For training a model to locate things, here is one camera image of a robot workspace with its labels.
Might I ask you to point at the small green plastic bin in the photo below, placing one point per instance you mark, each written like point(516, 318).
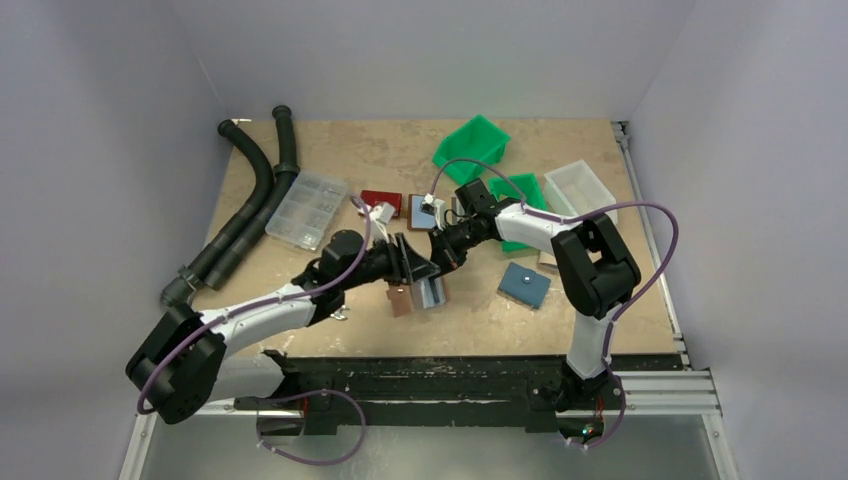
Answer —
point(508, 194)

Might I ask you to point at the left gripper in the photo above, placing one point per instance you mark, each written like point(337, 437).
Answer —
point(402, 257)

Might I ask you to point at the red leather card holder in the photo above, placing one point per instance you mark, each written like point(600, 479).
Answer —
point(375, 197)

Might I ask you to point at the clear white plastic bin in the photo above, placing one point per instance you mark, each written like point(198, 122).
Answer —
point(575, 189)

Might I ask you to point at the aluminium frame rail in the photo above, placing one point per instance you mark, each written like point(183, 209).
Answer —
point(674, 429)

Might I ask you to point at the brown open card holder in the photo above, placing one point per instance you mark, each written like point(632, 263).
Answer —
point(420, 221)

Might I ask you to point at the clear plastic organizer box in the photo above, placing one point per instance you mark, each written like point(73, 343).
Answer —
point(303, 216)

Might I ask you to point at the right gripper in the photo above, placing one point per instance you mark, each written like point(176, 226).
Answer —
point(438, 245)

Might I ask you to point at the large green plastic bin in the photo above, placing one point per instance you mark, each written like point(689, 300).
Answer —
point(479, 139)

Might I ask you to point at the blue leather card holder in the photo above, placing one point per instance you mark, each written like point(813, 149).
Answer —
point(524, 285)

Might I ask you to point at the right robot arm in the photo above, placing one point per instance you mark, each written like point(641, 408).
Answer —
point(597, 271)

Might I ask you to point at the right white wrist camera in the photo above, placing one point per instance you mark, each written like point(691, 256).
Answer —
point(432, 208)

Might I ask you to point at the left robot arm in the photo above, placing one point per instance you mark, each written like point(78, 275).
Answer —
point(177, 365)

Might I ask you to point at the silver wrench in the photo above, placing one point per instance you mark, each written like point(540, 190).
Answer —
point(341, 313)

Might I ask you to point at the pink leather card holder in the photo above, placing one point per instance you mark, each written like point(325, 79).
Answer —
point(422, 295)

